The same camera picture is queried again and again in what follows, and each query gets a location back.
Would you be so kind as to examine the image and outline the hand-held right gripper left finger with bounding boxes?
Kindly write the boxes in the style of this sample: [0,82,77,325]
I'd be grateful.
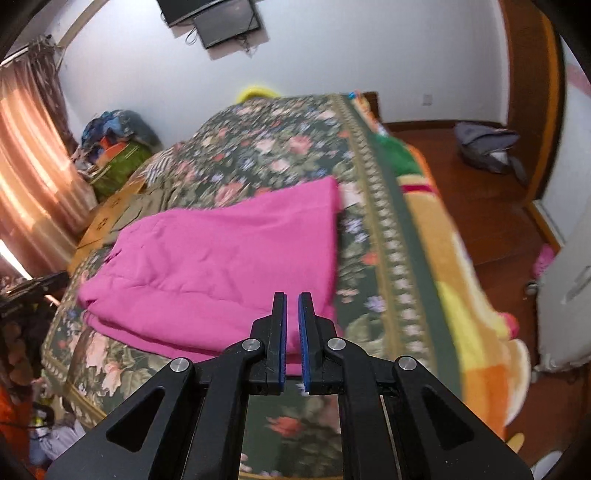
[46,292,288,480]

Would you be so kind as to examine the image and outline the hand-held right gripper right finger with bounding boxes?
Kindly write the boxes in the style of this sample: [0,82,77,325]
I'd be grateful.
[298,292,533,480]

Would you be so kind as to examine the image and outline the pink pants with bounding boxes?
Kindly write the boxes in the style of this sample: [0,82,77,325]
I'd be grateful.
[76,175,345,377]

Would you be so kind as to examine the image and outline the wooden folding table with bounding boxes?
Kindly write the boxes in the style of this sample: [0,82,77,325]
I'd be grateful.
[67,178,148,273]

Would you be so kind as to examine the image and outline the pink brown curtain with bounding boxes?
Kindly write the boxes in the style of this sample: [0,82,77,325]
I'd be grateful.
[0,39,98,278]

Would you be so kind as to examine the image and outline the green storage bag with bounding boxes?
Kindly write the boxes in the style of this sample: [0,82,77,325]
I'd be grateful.
[90,141,155,199]

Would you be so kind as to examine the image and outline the orange yellow plush blanket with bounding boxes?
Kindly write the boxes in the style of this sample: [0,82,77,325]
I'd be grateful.
[365,92,532,430]

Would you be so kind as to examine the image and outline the striped patterned blanket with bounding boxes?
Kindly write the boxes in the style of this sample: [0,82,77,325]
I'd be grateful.
[134,143,195,185]

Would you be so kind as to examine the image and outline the pile of clothes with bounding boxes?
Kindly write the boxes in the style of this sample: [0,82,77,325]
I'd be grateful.
[81,110,160,162]

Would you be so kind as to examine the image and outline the dark floral blanket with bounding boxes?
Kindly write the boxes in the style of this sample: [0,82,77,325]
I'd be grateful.
[41,92,462,480]

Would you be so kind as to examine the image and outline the yellow hoop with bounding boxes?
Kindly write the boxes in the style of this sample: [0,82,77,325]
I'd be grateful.
[236,84,282,103]

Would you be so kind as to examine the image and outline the pink cloth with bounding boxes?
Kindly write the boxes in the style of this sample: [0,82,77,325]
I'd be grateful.
[531,244,557,280]

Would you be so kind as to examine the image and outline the grey backpack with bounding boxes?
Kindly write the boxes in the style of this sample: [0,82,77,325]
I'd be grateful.
[455,121,529,185]

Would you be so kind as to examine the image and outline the white sliding wardrobe door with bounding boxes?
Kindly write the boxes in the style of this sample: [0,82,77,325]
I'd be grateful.
[536,46,591,370]

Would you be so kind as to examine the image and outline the wooden wardrobe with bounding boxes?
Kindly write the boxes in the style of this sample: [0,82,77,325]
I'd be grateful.
[499,0,565,247]

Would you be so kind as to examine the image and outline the small black wall monitor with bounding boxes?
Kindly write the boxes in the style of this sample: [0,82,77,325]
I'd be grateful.
[193,0,263,49]

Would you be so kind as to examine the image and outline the black wall television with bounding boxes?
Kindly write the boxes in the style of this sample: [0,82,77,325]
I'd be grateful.
[157,0,252,26]

